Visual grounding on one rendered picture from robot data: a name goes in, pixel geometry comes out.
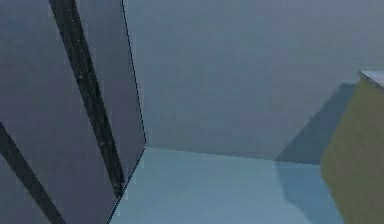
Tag grey fridge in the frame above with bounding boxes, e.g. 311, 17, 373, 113
0, 0, 147, 224

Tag olive wooden cabinet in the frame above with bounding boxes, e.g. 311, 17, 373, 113
320, 69, 384, 224

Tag black fridge handle bar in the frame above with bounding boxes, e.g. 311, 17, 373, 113
0, 122, 66, 224
48, 0, 126, 199

